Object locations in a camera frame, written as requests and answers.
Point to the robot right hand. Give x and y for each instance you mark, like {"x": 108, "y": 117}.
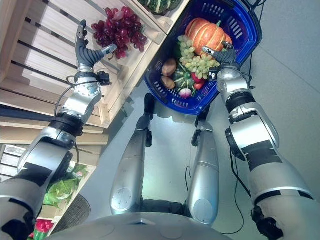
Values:
{"x": 225, "y": 55}

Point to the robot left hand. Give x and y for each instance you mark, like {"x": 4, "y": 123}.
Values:
{"x": 86, "y": 55}

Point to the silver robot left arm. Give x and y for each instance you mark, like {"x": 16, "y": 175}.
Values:
{"x": 53, "y": 140}

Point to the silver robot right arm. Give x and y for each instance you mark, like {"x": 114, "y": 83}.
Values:
{"x": 252, "y": 140}

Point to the blue plastic shopping basket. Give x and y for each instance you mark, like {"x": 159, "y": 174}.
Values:
{"x": 207, "y": 57}

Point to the wooden crate shelf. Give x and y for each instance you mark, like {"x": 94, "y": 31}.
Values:
{"x": 62, "y": 55}

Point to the orange pumpkin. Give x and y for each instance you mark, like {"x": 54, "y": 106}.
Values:
{"x": 206, "y": 35}

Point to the green grape bunch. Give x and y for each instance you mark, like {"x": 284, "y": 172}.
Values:
{"x": 196, "y": 60}

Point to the red strawberry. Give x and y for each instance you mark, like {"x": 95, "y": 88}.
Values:
{"x": 197, "y": 78}

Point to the red grape bunch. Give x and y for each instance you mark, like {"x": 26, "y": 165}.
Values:
{"x": 120, "y": 32}

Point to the small green striped squash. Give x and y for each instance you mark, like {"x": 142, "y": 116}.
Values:
{"x": 184, "y": 77}

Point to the purple onion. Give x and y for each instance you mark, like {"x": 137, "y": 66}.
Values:
{"x": 185, "y": 93}

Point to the brown kiwi fruit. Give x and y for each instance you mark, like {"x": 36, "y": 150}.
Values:
{"x": 168, "y": 82}
{"x": 169, "y": 67}

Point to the large green striped squash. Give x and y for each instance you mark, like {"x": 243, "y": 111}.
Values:
{"x": 157, "y": 5}

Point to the silver robot right leg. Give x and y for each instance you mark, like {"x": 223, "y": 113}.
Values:
{"x": 203, "y": 170}

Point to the green lettuce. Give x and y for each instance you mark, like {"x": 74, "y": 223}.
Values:
{"x": 63, "y": 186}

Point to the red bell pepper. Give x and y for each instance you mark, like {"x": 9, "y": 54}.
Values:
{"x": 43, "y": 225}

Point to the silver robot torso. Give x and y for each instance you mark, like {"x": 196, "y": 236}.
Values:
{"x": 140, "y": 226}

